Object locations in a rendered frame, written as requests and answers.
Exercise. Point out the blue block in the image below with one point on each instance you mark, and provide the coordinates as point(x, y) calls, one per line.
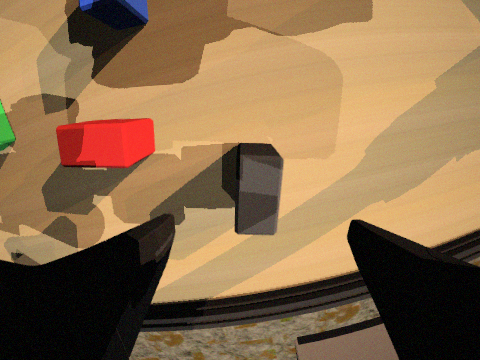
point(118, 14)

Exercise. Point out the green block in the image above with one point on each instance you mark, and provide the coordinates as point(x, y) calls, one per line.
point(6, 134)

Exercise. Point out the red block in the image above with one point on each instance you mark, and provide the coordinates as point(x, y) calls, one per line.
point(116, 143)

